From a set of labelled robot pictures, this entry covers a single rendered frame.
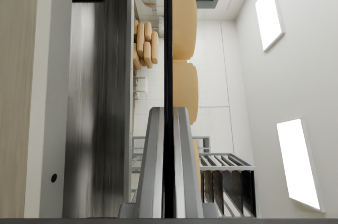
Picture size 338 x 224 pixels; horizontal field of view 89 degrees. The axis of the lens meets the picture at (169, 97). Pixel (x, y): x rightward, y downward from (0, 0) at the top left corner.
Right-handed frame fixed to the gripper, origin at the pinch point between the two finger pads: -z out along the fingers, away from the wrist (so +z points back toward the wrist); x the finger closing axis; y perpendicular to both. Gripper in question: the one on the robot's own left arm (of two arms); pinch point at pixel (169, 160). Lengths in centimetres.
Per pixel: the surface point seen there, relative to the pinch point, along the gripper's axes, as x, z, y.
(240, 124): 179, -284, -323
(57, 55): -9.7, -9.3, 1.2
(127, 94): -10.4, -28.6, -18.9
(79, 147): -15.6, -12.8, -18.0
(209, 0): 15, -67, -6
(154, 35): -35, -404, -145
